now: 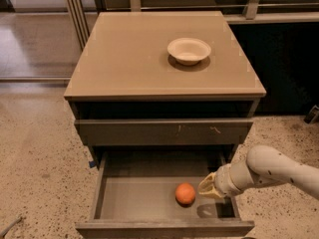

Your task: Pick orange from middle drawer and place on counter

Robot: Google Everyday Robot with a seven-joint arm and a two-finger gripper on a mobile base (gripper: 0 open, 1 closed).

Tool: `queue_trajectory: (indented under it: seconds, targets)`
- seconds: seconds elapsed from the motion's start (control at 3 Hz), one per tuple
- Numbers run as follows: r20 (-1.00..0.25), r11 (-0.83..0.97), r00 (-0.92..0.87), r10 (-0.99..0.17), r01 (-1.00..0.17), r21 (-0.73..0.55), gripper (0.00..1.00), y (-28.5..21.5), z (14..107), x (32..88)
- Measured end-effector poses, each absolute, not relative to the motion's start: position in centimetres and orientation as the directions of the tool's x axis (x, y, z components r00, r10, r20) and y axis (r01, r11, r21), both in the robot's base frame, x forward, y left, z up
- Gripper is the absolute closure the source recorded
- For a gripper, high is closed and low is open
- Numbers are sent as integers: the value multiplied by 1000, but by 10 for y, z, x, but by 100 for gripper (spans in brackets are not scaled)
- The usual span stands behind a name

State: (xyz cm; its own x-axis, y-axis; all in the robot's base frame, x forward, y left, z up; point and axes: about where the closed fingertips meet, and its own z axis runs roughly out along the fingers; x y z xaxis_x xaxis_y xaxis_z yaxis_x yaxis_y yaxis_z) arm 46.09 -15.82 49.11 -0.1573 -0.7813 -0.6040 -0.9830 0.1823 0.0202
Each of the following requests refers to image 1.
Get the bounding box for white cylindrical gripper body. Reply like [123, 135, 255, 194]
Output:
[214, 163, 241, 197]

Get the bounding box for orange fruit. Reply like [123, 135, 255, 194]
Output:
[175, 182, 196, 205]

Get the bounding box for grey drawer cabinet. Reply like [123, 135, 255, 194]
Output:
[63, 11, 267, 239]

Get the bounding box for blue tape piece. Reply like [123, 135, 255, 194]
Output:
[89, 160, 96, 168]

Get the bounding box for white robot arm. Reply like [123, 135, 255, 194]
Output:
[197, 145, 319, 199]

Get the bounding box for white paper bowl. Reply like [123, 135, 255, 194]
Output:
[167, 38, 211, 66]

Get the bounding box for metal window frame rail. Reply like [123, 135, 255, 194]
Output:
[60, 0, 319, 52]

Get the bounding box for grey rod on floor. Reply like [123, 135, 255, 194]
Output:
[0, 216, 23, 239]

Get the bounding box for dark object on floor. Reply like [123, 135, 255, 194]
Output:
[304, 105, 319, 123]

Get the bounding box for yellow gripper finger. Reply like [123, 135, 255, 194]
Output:
[197, 172, 224, 199]

